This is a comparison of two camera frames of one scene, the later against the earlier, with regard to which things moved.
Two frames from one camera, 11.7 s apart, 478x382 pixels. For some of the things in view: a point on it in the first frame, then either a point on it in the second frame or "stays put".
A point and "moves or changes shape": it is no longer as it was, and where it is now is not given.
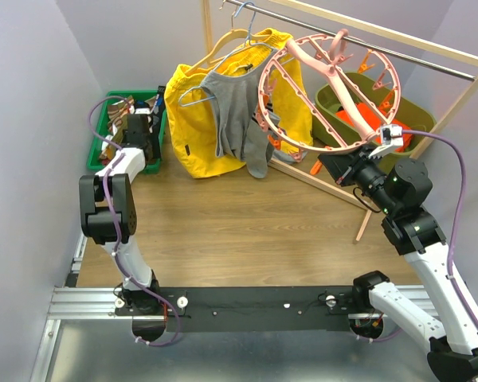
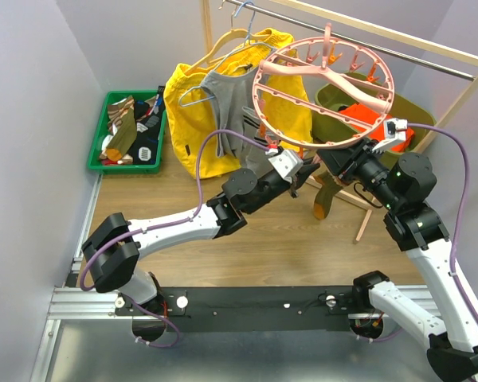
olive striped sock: (109, 151) -> (328, 185)
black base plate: (253, 309) stays put
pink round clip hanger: (317, 97) moves or changes shape
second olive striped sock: (118, 114) stays put
